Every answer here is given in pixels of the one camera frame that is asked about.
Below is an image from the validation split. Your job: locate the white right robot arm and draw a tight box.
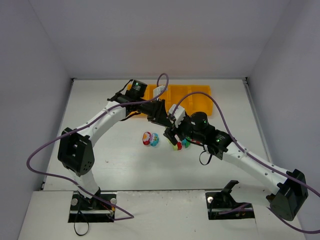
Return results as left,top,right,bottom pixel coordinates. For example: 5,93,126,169
164,112,309,221

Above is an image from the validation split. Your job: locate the green curved lego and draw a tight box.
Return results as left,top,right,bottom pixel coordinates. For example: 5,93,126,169
185,141,191,148

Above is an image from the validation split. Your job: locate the light blue lego brick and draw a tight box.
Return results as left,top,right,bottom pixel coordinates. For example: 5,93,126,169
181,139,188,147

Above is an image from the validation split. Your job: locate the yellow bin far left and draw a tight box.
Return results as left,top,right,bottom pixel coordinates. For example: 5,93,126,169
125,80,148,116

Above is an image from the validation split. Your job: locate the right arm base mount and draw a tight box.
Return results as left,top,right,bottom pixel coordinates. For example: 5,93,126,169
205,180,255,221

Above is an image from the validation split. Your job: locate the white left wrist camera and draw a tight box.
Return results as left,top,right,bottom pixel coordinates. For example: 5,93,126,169
152,85,168,98

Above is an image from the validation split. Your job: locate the black loop cable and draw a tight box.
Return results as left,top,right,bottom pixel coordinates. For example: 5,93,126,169
73,209,90,237

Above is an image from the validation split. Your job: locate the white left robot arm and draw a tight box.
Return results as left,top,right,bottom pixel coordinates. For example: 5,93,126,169
57,79,172,199

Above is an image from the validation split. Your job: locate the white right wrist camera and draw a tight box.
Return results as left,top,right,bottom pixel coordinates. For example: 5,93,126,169
168,104,186,128

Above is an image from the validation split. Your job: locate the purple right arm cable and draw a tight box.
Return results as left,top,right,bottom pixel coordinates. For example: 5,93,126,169
172,91,320,235

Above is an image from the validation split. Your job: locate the yellow bin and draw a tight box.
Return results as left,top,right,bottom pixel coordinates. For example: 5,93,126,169
125,80,148,116
165,84,193,116
145,84,169,119

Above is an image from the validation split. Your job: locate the blue flower lego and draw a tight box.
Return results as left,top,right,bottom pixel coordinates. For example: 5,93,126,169
149,133,160,147

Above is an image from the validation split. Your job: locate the red flower lego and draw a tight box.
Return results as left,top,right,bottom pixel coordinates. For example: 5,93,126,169
142,131,151,146

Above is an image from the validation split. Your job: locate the aluminium frame rail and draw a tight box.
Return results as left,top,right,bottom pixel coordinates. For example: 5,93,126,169
242,77,273,163

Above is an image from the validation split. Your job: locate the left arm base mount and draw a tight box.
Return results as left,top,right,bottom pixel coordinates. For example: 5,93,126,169
68,191,116,223

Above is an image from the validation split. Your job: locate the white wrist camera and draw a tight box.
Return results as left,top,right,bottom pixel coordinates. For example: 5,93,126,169
168,104,186,128
152,85,168,98

